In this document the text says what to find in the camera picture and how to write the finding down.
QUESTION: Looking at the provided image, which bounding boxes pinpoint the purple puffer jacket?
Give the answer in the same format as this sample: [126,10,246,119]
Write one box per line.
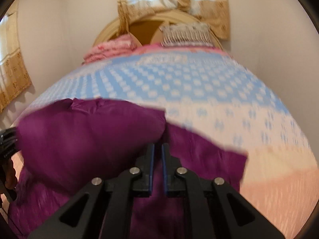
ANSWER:
[8,99,247,238]

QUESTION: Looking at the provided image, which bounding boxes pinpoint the striped grey pillow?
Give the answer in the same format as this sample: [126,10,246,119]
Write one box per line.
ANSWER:
[159,22,215,48]

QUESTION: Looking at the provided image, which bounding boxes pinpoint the polka dot bed sheet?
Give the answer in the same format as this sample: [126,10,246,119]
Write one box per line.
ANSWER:
[21,45,318,238]

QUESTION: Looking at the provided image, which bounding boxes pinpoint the beige window curtain left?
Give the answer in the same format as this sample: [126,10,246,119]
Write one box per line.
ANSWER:
[0,0,32,111]

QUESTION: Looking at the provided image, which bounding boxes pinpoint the person's left hand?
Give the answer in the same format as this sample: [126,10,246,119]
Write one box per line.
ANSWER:
[3,159,17,189]

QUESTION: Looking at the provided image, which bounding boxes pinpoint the folded pink blanket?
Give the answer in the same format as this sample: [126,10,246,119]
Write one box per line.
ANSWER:
[82,34,138,65]

